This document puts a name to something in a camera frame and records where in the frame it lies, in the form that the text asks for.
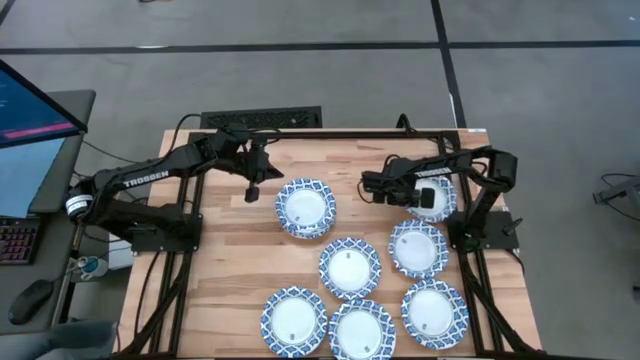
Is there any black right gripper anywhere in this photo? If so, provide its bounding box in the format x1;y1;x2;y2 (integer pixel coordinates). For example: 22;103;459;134
360;158;420;206

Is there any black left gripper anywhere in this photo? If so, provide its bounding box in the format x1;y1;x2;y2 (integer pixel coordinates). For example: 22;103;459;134
227;128;285;182

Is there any blue patterned paper bowl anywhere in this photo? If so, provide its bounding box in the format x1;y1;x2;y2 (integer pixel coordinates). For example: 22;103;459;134
259;285;329;359
275;178;337;235
405;175;459;224
318;236;383;301
400;278;471;351
327;298;398;360
274;177;338;241
388;218;450;280

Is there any black floor tape strip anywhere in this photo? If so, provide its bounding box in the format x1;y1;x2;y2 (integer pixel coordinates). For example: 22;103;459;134
0;39;640;56
429;0;467;129

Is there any black clamp lever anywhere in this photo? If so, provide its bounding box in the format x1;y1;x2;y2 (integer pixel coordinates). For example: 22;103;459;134
501;216;525;237

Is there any white box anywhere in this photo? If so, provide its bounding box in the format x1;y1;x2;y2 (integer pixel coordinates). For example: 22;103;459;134
107;238;135;271

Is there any white teal bottle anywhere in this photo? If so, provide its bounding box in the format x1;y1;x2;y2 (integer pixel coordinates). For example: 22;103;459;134
69;254;110;281

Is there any dark grey desk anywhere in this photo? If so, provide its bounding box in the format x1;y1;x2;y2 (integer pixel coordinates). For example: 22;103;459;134
0;89;97;336

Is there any dark blue computer monitor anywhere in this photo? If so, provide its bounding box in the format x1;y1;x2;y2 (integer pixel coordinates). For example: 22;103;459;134
0;59;89;150

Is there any backlit computer keyboard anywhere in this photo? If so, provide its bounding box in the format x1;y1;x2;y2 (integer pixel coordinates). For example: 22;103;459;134
0;215;42;266

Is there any black computer mouse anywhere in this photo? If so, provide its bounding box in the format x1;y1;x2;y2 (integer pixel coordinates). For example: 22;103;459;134
7;278;55;327

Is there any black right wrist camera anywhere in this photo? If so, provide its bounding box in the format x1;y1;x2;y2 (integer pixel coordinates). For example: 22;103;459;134
417;186;437;211

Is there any black frame cable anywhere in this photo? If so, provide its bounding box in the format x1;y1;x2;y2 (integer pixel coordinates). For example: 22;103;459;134
395;112;419;134

